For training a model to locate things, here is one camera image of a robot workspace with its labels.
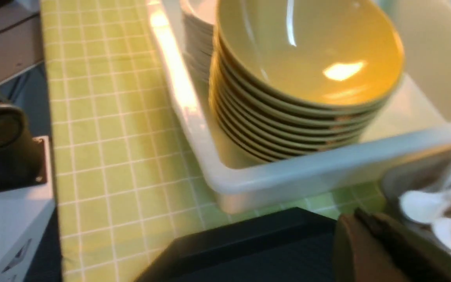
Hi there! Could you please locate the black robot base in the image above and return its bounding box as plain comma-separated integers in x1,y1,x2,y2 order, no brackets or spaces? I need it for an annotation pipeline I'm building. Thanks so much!
0,94,48,192

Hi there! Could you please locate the black serving tray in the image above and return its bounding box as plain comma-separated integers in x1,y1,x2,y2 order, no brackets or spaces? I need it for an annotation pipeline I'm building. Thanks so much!
137,207,337,282

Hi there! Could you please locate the stack of white plates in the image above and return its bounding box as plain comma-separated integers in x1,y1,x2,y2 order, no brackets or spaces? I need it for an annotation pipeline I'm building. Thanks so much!
179,0,218,85

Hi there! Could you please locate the stack of tan bowls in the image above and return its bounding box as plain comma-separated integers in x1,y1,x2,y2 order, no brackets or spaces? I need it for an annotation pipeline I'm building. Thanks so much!
208,35,390,163

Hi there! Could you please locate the grey spoon bin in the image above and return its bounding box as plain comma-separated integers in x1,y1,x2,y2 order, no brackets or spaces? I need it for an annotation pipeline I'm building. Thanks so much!
381,149,451,254

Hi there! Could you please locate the tan noodle bowl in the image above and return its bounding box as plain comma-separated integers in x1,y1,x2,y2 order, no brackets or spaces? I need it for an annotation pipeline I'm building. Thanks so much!
215,0,405,108

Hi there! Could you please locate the white box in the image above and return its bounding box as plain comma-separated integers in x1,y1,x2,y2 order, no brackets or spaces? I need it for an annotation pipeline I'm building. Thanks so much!
0,136,56,282

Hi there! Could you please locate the large white plastic tub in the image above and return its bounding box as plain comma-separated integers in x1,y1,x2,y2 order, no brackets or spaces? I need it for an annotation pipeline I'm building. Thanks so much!
146,0,451,214

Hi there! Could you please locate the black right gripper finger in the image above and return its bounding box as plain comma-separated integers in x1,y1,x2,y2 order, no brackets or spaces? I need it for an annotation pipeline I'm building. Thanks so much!
332,208,451,282

